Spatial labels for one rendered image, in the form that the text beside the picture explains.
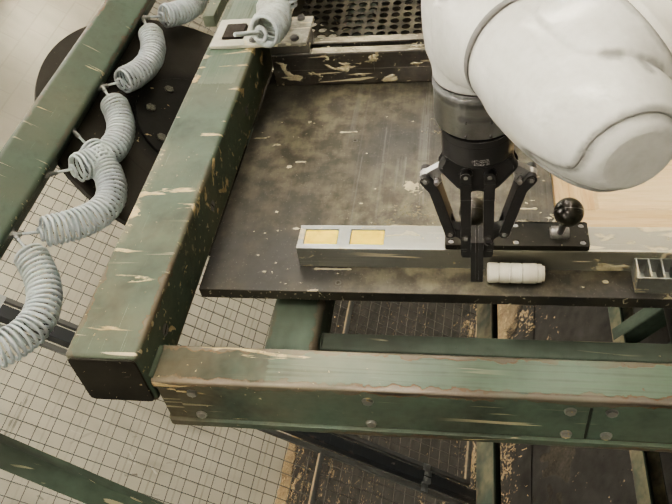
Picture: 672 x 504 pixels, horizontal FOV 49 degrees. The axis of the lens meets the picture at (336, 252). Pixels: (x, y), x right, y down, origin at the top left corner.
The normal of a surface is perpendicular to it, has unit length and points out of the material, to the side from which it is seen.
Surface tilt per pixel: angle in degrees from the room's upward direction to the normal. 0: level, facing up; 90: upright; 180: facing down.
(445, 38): 43
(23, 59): 90
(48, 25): 90
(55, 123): 90
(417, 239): 55
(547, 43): 32
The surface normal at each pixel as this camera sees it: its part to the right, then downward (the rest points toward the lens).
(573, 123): -0.69, 0.17
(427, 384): -0.12, -0.69
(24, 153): 0.47, -0.55
